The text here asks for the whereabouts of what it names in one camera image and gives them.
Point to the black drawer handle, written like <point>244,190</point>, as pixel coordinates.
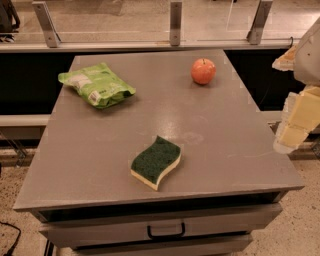
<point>166,232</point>

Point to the grey cabinet with drawers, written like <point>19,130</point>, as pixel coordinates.
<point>177,169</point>

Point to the red apple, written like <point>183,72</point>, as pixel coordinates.
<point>203,71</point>

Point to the middle metal railing bracket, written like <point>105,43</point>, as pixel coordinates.
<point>175,22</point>

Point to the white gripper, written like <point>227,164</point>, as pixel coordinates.
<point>309,56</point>

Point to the black and white shoes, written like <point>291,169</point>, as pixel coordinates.
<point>9,38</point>

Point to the green chip bag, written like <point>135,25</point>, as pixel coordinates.
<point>98,85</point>

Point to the left metal railing bracket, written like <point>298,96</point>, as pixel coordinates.
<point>51,37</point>

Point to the green and yellow sponge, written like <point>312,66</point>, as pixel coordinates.
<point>155,162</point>

